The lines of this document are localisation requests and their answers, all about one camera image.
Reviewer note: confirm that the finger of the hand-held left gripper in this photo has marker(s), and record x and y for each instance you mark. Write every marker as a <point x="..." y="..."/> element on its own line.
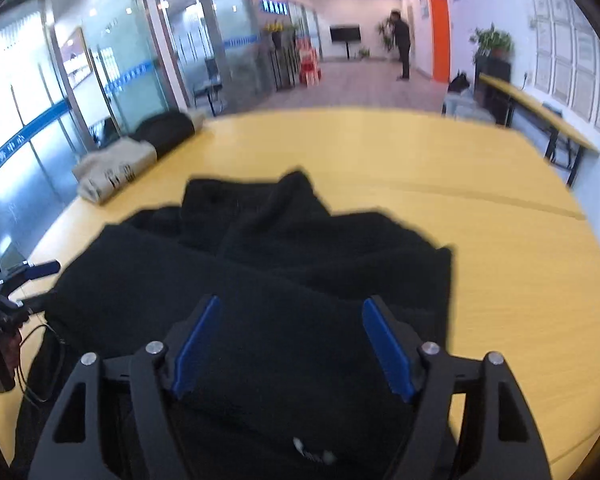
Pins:
<point x="30" y="272"/>

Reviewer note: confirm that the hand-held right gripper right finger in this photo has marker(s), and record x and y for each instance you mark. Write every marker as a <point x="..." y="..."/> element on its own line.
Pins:
<point x="389" y="347"/>

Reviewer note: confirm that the black plant stand with flowers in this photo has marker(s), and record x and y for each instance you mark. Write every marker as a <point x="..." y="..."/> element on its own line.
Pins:
<point x="278" y="55"/>

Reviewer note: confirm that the black bag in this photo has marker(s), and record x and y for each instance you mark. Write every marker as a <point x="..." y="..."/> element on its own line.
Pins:
<point x="461" y="81"/>

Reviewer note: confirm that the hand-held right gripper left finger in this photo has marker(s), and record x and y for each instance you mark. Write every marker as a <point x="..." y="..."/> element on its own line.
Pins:
<point x="196" y="345"/>

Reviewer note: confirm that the folded black cloth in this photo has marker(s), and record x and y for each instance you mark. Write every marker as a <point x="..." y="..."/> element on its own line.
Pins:
<point x="165" y="130"/>

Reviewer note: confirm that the framed certificates on wall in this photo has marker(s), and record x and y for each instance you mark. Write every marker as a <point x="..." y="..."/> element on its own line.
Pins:
<point x="575" y="55"/>

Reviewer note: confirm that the folded beige cloth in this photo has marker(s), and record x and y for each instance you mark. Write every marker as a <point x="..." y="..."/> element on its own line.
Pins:
<point x="112" y="167"/>

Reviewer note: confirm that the black television on stand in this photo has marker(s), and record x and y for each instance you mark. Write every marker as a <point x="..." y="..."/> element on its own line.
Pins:
<point x="345" y="35"/>

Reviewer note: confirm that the potted green plant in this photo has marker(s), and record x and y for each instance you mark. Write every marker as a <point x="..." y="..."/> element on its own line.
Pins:
<point x="492" y="41"/>

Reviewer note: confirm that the orange door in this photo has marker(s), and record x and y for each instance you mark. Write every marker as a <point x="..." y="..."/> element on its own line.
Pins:
<point x="437" y="27"/>

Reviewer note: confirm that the black chair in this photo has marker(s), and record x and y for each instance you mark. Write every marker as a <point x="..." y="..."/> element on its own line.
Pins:
<point x="209" y="82"/>

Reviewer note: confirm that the black garment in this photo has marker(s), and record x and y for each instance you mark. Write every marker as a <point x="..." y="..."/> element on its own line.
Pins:
<point x="260" y="280"/>

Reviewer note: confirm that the black cabinet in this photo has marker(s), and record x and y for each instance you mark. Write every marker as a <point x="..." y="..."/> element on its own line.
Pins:
<point x="492" y="85"/>

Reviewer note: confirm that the stack of red boxes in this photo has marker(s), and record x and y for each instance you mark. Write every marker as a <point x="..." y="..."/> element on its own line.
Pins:
<point x="309" y="62"/>

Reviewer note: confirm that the long yellow side table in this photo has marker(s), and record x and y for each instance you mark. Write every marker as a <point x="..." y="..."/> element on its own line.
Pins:
<point x="535" y="115"/>

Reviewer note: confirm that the tall potted plant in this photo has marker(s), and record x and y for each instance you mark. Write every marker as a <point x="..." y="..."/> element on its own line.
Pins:
<point x="386" y="32"/>

